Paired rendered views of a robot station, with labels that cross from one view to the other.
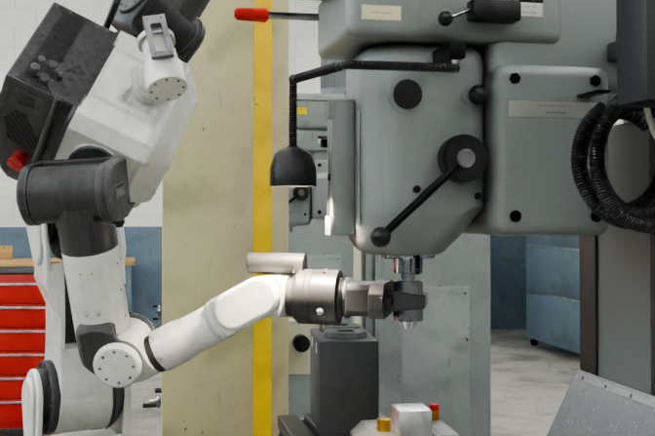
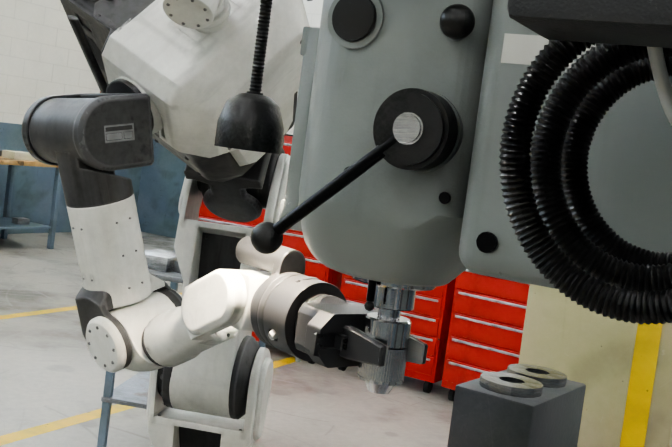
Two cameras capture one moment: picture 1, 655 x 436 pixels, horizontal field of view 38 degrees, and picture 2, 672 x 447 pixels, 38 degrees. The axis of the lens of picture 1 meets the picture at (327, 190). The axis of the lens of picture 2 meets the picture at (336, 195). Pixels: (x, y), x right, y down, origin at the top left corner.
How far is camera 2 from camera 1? 0.98 m
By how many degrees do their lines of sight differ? 39
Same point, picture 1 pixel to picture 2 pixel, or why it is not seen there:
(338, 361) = (475, 419)
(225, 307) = (189, 301)
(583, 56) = not seen: outside the picture
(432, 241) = (382, 261)
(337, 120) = (308, 58)
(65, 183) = (55, 118)
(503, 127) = (490, 81)
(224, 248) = not seen: hidden behind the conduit
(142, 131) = (177, 65)
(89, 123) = (120, 51)
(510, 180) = (488, 178)
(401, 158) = (334, 120)
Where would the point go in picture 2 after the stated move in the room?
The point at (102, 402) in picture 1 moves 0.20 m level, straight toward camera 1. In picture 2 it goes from (217, 388) to (143, 411)
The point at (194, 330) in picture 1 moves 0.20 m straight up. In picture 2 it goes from (177, 323) to (196, 165)
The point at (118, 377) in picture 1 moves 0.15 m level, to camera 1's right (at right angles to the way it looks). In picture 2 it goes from (104, 359) to (179, 388)
